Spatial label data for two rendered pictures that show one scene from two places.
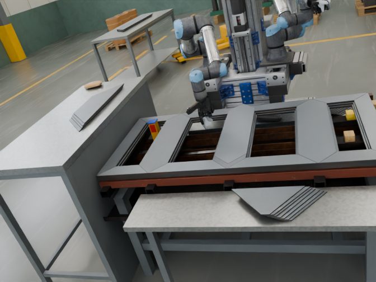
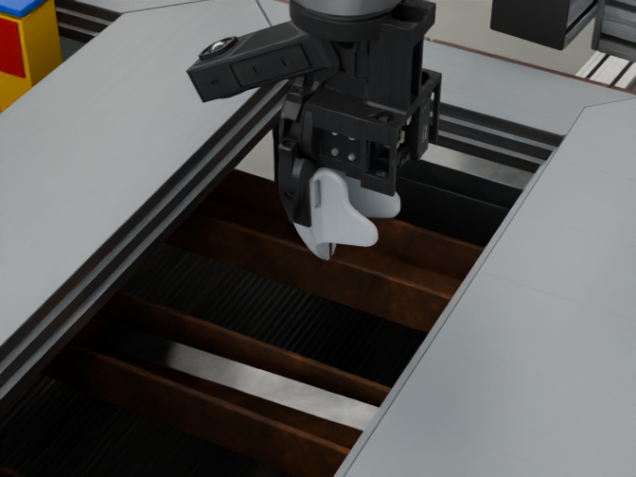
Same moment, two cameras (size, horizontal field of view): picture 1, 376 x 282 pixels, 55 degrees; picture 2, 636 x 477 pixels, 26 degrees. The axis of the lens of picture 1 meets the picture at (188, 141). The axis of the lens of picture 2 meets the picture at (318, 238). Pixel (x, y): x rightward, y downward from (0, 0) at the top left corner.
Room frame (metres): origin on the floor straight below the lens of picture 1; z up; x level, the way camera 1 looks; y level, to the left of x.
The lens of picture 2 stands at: (1.22, -0.20, 1.52)
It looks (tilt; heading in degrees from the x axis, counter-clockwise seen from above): 39 degrees down; 6
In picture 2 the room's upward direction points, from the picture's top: straight up
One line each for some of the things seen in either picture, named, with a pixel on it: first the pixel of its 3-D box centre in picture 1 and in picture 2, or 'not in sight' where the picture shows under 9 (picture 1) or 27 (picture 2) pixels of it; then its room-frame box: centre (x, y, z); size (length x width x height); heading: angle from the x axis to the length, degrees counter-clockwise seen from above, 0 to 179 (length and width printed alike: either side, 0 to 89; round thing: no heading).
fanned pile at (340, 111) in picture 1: (328, 110); not in sight; (2.16, -0.98, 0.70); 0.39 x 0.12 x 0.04; 69
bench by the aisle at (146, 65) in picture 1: (142, 49); not in sight; (6.55, 0.36, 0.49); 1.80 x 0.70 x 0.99; 152
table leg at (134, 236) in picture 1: (136, 235); not in sight; (1.84, 0.49, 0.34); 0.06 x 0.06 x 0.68; 69
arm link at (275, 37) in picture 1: (275, 34); not in sight; (2.50, -0.79, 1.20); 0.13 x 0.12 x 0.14; 90
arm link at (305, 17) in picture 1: (304, 17); not in sight; (2.23, -0.89, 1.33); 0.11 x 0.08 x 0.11; 90
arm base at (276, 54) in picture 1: (276, 51); not in sight; (2.50, -0.78, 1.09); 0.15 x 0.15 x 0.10
